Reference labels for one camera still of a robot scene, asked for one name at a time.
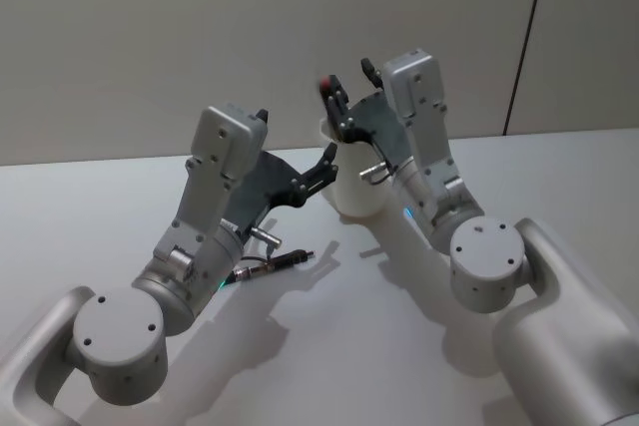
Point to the white plastic cup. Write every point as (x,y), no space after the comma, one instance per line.
(357,186)

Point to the small red object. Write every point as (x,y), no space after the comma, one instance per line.
(325,83)

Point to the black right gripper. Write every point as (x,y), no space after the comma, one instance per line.
(382,122)

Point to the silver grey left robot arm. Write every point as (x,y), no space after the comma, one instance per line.
(115,331)

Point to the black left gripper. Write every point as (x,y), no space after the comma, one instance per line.
(262,186)

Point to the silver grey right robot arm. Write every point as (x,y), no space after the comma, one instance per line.
(489,256)

